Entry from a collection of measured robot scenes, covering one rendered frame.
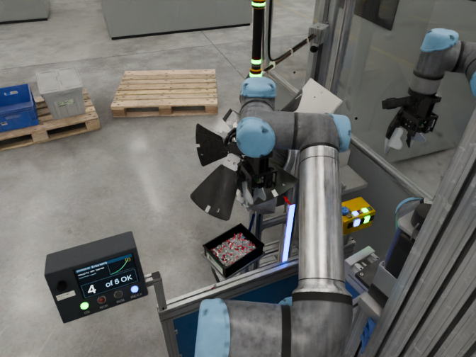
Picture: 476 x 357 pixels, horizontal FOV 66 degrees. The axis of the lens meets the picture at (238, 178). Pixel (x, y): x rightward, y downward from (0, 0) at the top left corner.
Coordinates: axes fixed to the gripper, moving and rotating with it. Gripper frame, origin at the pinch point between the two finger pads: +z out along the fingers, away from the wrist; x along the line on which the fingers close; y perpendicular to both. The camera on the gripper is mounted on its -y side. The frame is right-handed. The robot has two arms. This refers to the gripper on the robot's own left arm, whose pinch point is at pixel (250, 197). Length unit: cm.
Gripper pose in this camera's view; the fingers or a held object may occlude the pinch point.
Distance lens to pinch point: 102.3
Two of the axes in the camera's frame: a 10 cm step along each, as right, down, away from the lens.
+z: -0.1, 7.7, 6.3
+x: 9.1, -2.5, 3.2
